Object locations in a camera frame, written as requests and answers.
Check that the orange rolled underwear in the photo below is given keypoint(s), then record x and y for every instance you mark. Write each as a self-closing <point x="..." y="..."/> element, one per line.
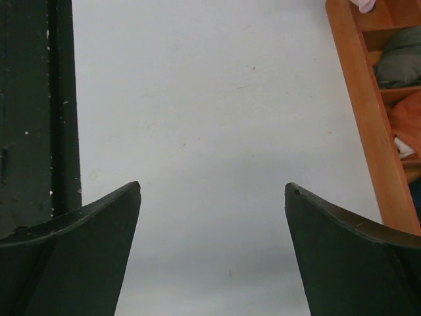
<point x="404" y="120"/>

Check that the wooden compartment tray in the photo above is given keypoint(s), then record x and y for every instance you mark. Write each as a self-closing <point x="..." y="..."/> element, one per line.
<point x="359" y="40"/>

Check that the grey rolled underwear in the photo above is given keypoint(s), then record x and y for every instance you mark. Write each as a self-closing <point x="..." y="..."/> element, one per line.
<point x="399" y="65"/>

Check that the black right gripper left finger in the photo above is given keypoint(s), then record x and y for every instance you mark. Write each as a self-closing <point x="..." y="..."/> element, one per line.
<point x="73" y="264"/>

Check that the pink underwear navy trim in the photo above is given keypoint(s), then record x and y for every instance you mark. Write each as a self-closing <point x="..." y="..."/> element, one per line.
<point x="364" y="6"/>

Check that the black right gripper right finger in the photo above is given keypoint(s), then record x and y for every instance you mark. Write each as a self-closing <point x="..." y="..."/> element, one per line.
<point x="349" y="264"/>

